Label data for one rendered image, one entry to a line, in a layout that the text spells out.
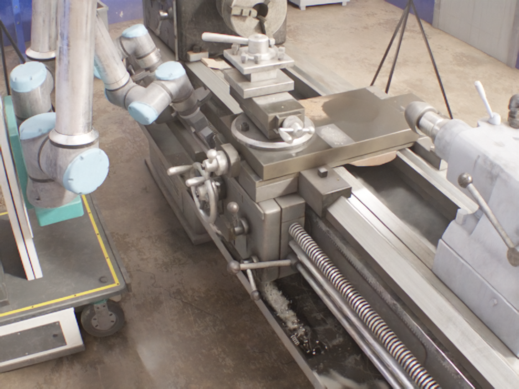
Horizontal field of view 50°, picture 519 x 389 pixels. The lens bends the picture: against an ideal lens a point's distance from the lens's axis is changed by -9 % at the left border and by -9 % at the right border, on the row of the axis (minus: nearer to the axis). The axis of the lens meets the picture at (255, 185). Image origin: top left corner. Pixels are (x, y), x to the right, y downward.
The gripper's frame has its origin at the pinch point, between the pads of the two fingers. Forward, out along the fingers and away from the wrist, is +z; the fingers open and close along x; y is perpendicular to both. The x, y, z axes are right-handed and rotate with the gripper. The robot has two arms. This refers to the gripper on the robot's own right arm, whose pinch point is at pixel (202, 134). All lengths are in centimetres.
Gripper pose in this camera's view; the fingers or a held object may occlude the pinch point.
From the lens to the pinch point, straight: 216.0
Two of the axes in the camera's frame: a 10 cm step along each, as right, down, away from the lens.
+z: 2.7, 5.8, 7.7
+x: 5.6, 5.5, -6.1
